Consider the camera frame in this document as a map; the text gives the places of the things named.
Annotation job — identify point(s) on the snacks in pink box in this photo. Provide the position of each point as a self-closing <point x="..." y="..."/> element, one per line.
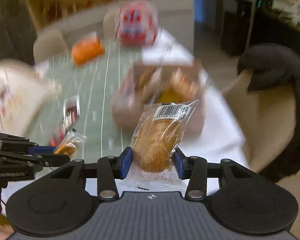
<point x="154" y="87"/>

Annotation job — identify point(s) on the beige chair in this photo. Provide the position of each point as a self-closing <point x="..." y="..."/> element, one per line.
<point x="48" y="44"/>

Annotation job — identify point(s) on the black red chocolate bar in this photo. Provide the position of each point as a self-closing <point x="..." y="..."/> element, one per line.
<point x="71" y="113"/>

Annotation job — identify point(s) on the green grid tablecloth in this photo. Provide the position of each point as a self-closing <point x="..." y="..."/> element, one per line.
<point x="95" y="83"/>

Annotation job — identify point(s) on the white paper sheet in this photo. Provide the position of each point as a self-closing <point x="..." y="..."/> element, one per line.
<point x="166" y="49"/>

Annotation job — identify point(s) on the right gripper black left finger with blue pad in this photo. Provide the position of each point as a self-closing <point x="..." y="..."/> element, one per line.
<point x="106" y="171"/>

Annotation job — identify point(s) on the packaged bread bun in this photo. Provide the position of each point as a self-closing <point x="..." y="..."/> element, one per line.
<point x="154" y="142"/>

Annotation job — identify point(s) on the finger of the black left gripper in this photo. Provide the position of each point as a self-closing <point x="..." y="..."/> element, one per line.
<point x="45" y="156"/>

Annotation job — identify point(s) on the orange tissue box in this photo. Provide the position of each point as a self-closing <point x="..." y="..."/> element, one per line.
<point x="86" y="49"/>

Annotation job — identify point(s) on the small orange snack packet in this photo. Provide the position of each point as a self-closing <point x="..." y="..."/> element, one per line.
<point x="71" y="143"/>

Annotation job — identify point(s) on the dark jacket on chair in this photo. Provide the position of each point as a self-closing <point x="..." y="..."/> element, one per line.
<point x="274" y="65"/>

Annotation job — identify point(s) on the pink storage box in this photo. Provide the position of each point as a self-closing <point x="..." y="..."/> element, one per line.
<point x="126" y="106"/>

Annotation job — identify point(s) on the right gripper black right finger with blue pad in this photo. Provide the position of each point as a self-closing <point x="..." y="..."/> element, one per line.
<point x="197" y="170"/>

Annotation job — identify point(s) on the red white cartoon snack bag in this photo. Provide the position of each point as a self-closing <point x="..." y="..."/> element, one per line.
<point x="136" y="24"/>

